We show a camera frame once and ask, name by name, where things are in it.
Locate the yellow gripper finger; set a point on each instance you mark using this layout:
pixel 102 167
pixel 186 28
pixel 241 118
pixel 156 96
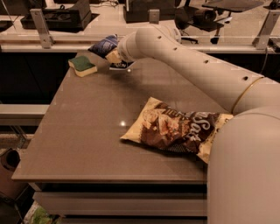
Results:
pixel 113 57

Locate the blue chip bag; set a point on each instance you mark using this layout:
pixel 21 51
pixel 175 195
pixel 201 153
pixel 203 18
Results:
pixel 105 46

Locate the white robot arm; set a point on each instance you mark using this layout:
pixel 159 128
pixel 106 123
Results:
pixel 243 176

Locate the green yellow sponge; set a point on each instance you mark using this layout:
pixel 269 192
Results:
pixel 82 66

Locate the brown yellow chip bag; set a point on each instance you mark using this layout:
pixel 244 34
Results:
pixel 163 127

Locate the green bag on floor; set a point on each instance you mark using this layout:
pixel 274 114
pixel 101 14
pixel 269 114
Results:
pixel 38 215

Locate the black box centre background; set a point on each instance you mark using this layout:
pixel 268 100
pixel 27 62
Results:
pixel 136 11

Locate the black box on left desk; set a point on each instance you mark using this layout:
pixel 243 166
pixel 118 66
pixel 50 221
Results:
pixel 71 16

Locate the black office chair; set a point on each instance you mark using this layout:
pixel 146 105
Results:
pixel 210 16

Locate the grey drawer under table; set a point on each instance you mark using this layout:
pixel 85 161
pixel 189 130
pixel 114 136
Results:
pixel 122 203

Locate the brown bin at left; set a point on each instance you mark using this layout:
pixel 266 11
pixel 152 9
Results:
pixel 9 189

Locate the middle metal glass bracket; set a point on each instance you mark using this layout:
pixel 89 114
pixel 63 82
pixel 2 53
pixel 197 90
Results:
pixel 154 15

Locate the metal glass bracket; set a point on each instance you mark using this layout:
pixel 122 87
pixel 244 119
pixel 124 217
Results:
pixel 39 21
pixel 154 15
pixel 262 39

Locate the left metal glass bracket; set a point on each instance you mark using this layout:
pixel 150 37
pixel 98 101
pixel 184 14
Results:
pixel 39 21

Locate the right metal glass bracket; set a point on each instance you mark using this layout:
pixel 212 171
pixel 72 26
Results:
pixel 262 39

